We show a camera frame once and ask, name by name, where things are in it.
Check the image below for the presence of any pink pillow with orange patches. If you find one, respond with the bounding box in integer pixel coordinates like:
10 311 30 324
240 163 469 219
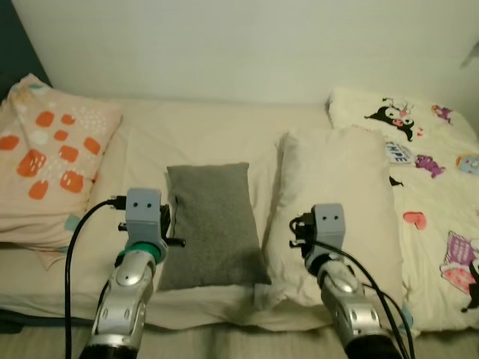
0 73 124 251

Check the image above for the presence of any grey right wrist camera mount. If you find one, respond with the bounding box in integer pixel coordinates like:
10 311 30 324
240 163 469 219
311 203 345 259

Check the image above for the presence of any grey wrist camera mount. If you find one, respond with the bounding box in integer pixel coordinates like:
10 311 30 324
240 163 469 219
311 203 345 259
125 188 171 259

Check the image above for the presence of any cream pillow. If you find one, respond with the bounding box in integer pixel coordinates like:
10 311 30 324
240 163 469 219
254 126 405 311

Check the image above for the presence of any grey pillow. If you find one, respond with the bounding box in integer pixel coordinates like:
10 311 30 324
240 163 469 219
159 162 272 292

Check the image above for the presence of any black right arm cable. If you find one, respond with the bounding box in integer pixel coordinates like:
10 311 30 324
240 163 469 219
307 239 416 359

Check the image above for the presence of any bed with cream sheet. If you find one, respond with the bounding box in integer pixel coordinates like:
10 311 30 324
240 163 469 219
0 97 479 334

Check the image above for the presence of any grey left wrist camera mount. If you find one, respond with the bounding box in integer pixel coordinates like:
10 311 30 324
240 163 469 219
125 188 171 259

